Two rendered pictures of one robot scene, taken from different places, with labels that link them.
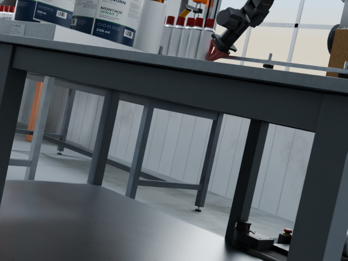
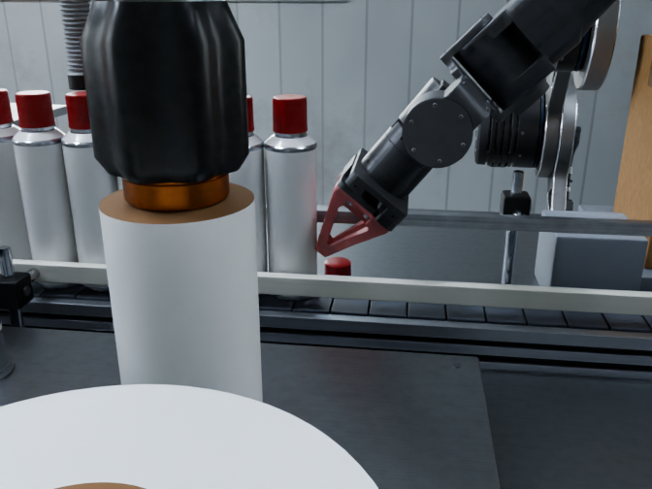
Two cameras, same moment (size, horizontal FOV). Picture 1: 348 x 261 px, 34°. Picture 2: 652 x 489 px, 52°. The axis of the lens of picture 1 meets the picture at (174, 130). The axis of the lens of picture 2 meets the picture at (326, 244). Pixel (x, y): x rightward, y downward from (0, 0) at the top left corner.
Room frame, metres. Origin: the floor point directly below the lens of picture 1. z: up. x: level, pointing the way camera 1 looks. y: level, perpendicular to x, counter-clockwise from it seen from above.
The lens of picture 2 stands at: (1.60, 0.30, 1.18)
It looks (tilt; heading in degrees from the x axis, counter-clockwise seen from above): 21 degrees down; 324
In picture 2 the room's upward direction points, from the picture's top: straight up
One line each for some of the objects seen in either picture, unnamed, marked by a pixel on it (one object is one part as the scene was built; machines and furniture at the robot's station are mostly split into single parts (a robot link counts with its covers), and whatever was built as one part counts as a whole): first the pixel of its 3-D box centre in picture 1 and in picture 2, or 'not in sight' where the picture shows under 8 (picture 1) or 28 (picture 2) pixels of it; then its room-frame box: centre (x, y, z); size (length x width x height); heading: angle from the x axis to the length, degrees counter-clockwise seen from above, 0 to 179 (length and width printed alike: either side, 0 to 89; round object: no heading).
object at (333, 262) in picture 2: not in sight; (338, 273); (2.22, -0.16, 0.85); 0.03 x 0.03 x 0.03
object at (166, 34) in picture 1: (166, 41); (95, 192); (2.28, 0.10, 0.98); 0.05 x 0.05 x 0.20
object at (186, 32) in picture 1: (186, 44); not in sight; (2.22, 0.02, 0.98); 0.05 x 0.05 x 0.20
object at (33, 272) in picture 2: not in sight; (23, 297); (2.27, 0.19, 0.89); 0.06 x 0.03 x 0.12; 137
